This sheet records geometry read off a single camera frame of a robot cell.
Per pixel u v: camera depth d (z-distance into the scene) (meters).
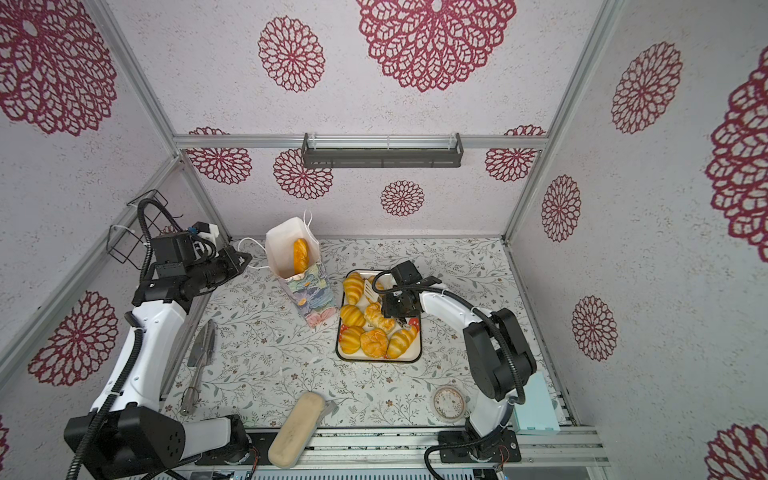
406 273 0.74
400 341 0.90
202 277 0.61
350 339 0.88
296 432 0.73
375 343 0.88
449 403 0.81
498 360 0.47
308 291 0.83
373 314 0.94
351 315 0.93
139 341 0.44
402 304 0.78
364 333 0.90
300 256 0.93
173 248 0.55
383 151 0.93
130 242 0.75
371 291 0.87
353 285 1.00
